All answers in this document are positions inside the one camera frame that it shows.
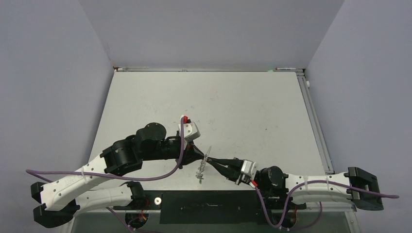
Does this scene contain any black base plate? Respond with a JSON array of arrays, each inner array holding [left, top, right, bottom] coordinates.
[[114, 190, 266, 224]]

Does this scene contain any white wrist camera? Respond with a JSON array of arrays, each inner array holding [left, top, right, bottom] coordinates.
[[235, 160, 258, 185], [178, 115, 201, 142]]

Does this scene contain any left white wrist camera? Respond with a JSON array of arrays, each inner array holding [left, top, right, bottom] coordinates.
[[178, 115, 201, 142]]

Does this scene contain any aluminium rail frame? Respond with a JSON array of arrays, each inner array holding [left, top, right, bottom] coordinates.
[[296, 72, 335, 174]]

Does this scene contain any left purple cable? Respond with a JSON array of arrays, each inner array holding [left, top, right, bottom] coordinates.
[[25, 116, 189, 233]]

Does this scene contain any red white marker pen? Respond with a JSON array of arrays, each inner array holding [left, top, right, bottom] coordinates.
[[275, 67, 298, 71]]

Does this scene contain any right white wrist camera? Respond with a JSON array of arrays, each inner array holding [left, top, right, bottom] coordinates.
[[235, 160, 258, 185]]

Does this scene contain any purple cable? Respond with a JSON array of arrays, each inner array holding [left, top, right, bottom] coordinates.
[[251, 180, 400, 230], [25, 116, 189, 233]]

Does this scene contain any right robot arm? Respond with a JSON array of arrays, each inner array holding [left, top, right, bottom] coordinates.
[[206, 158, 384, 211]]

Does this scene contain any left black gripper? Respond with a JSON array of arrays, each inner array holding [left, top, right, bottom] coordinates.
[[141, 138, 205, 169]]

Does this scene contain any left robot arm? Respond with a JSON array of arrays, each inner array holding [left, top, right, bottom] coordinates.
[[31, 119, 204, 228]]

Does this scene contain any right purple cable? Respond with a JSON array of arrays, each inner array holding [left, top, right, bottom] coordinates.
[[251, 180, 400, 230]]

